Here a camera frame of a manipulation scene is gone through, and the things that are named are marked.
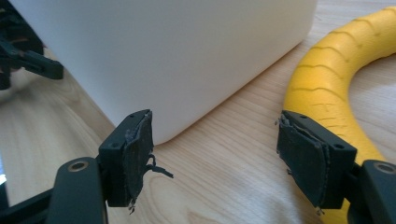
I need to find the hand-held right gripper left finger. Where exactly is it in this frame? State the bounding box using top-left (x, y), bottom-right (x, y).
top-left (98, 108), bottom-right (175, 216)

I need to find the yellow banana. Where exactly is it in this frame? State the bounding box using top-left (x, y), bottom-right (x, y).
top-left (282, 6), bottom-right (396, 224)

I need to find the white plastic container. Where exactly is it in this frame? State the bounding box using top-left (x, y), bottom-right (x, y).
top-left (8, 0), bottom-right (318, 146)

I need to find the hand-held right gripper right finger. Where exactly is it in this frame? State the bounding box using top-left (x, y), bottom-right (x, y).
top-left (275, 109), bottom-right (359, 217)

